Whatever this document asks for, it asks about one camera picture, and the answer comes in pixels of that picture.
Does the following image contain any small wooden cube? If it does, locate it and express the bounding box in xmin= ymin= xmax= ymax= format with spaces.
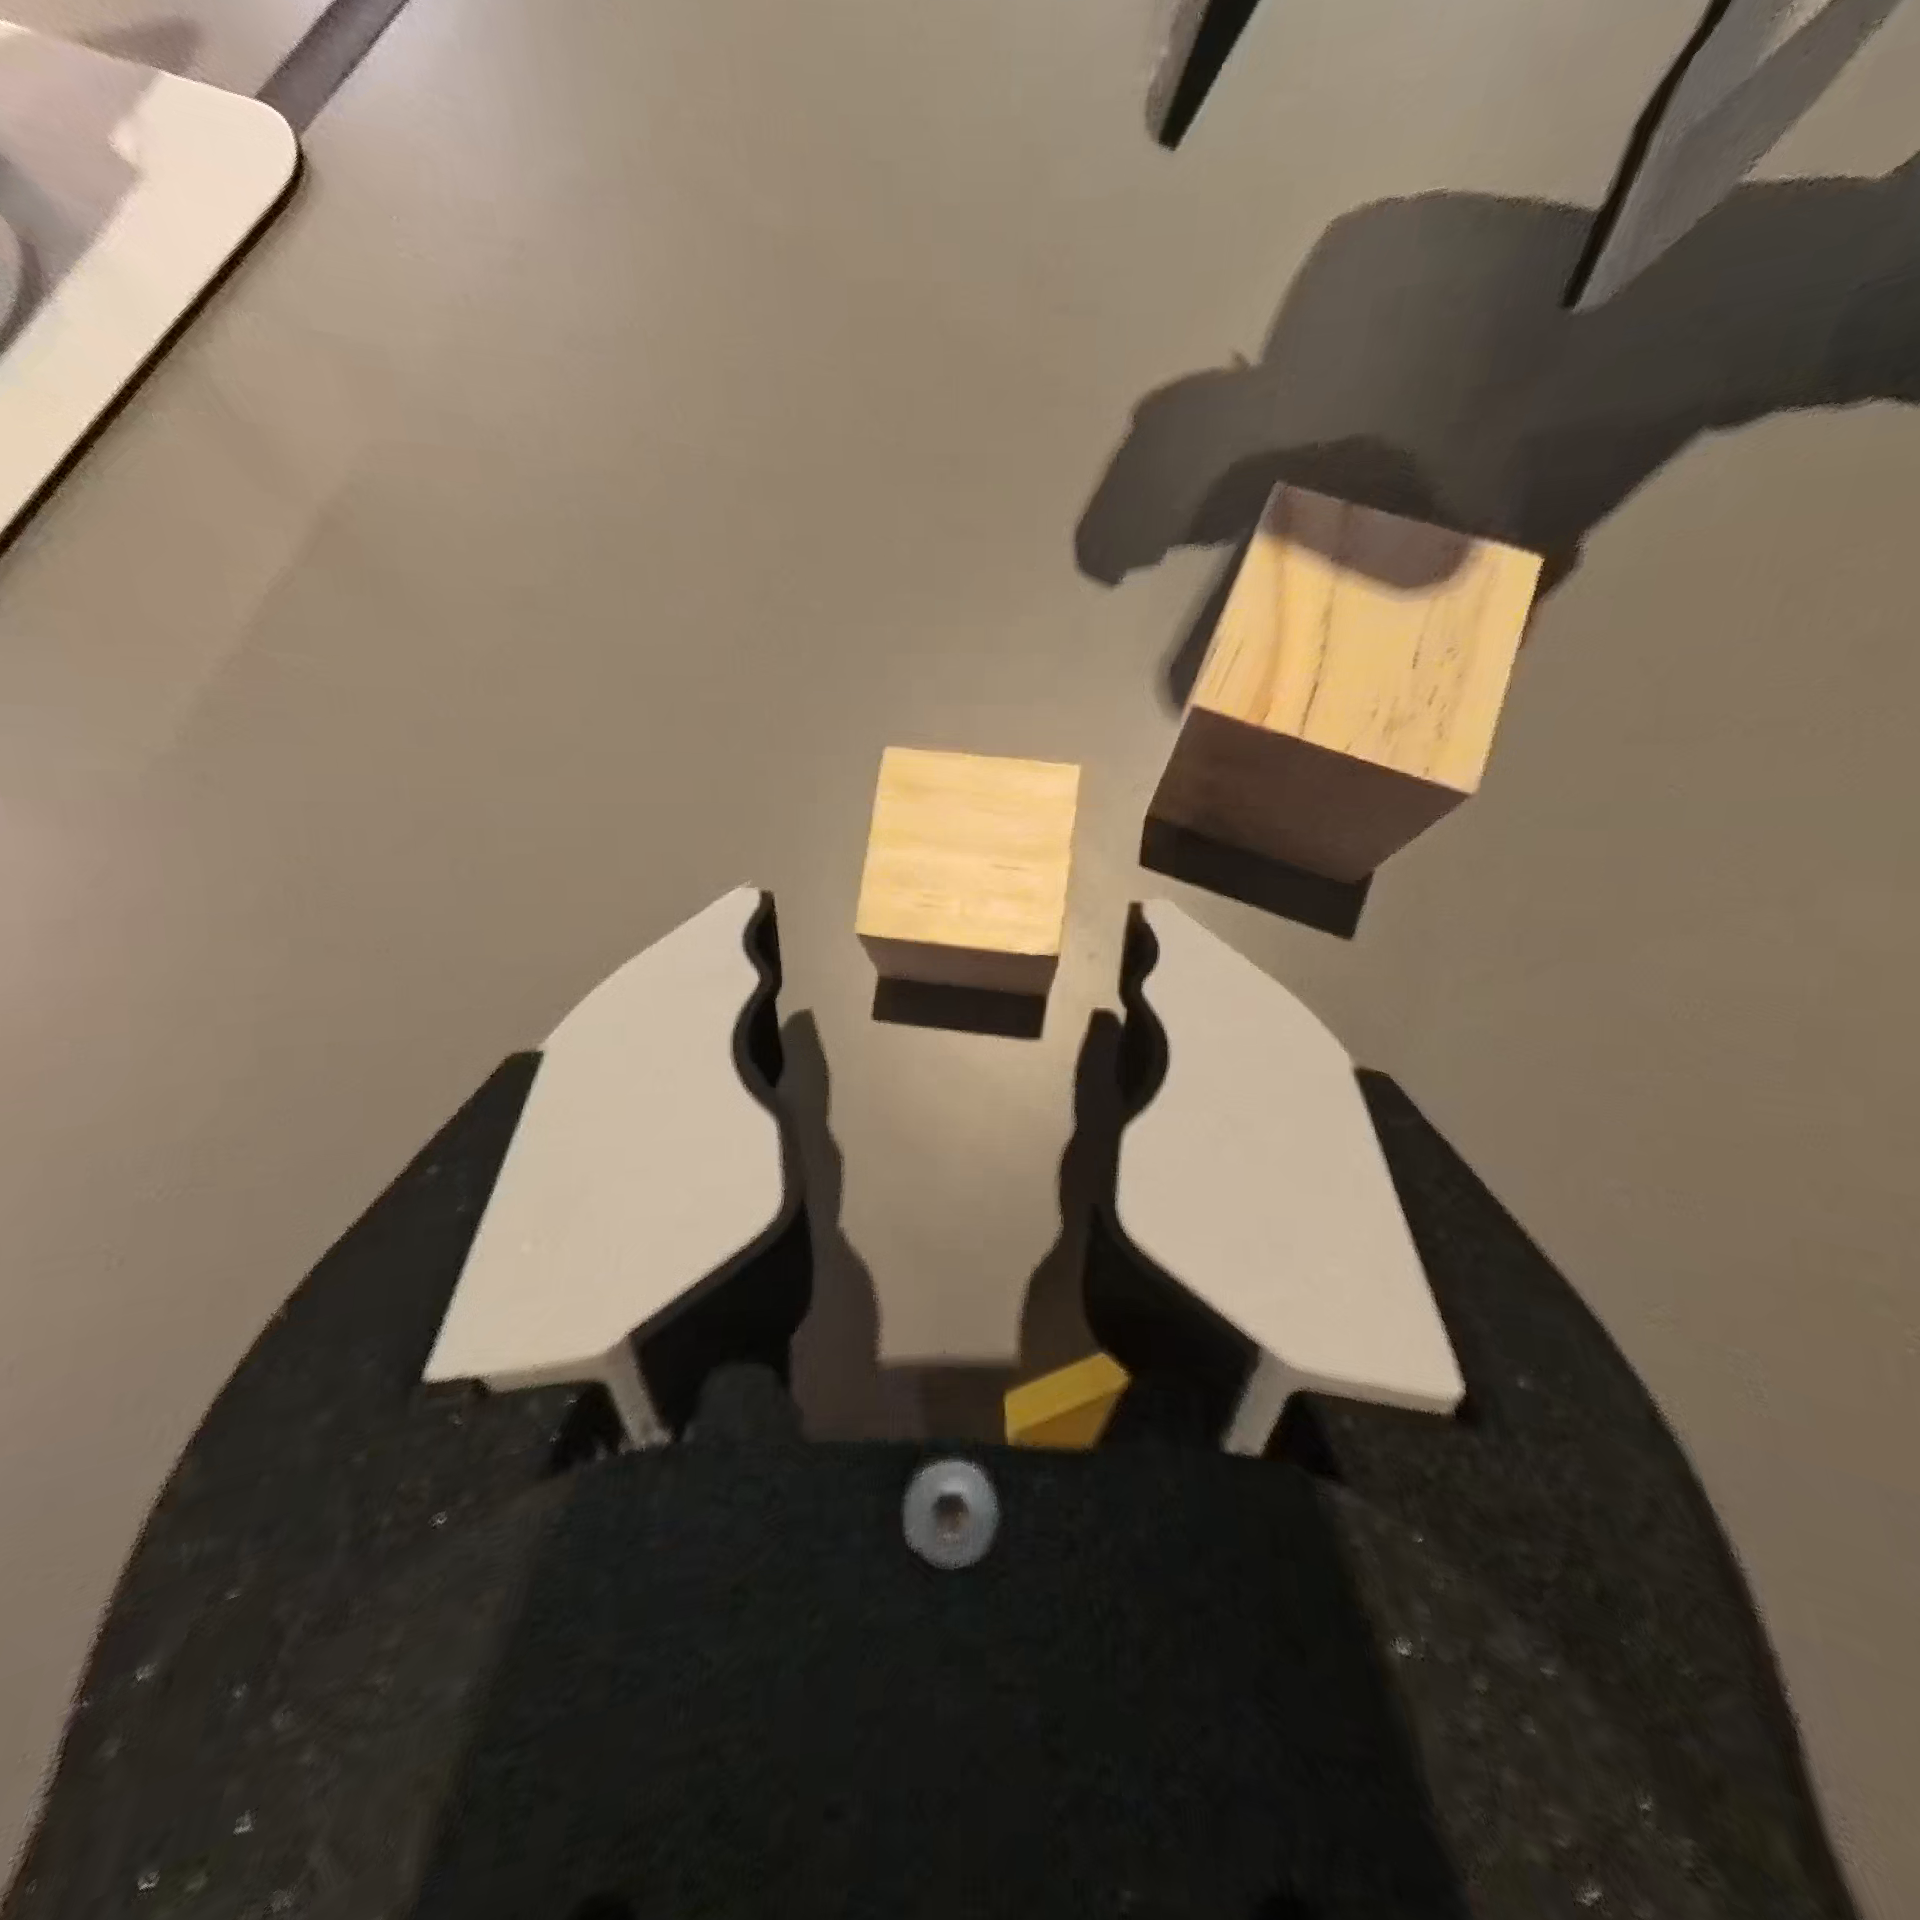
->
xmin=855 ymin=748 xmax=1084 ymax=1001

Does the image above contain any large wooden cube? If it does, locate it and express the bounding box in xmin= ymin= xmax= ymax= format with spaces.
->
xmin=1144 ymin=482 xmax=1547 ymax=881

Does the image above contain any white rounded board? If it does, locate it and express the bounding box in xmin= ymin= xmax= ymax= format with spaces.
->
xmin=0 ymin=29 xmax=303 ymax=557

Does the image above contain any small yellow cube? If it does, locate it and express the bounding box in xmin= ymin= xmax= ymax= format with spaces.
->
xmin=1000 ymin=1354 xmax=1128 ymax=1449

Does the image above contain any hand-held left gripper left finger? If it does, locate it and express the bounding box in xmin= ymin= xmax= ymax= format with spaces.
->
xmin=423 ymin=884 xmax=792 ymax=1452

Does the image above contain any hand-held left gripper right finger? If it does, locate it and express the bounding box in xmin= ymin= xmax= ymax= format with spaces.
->
xmin=1056 ymin=901 xmax=1468 ymax=1455

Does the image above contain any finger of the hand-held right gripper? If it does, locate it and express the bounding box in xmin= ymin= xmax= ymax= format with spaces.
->
xmin=1566 ymin=0 xmax=1920 ymax=311
xmin=1144 ymin=0 xmax=1261 ymax=151

